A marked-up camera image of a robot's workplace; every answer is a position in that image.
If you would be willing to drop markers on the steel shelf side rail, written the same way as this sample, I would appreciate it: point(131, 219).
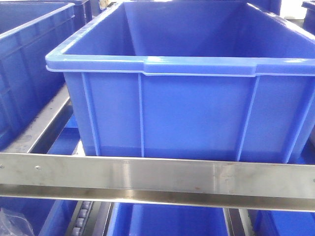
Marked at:
point(42, 132)

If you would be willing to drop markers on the roller conveyor track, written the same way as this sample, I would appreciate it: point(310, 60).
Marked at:
point(81, 217)

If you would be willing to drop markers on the blue plastic crate right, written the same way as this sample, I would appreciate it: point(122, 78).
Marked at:
point(309, 21)

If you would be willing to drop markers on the clear plastic bag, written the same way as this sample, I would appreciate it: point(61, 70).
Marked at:
point(14, 224)

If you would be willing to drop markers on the blue plastic crate left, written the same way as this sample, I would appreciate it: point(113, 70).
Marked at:
point(28, 32)

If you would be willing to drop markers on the blue crate lower left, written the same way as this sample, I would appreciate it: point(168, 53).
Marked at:
point(47, 217)

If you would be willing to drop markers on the stainless steel shelf rail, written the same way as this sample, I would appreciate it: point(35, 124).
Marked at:
point(159, 181)

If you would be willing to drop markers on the blue plastic crate centre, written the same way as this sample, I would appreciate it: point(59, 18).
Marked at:
point(207, 80)

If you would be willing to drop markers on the blue plastic crate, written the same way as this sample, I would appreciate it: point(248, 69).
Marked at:
point(28, 32)
point(207, 80)
point(309, 21)

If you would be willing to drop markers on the blue crate lower right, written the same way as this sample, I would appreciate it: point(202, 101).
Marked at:
point(282, 223)

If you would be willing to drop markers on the blue crate lower centre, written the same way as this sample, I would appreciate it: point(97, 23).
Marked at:
point(166, 220)

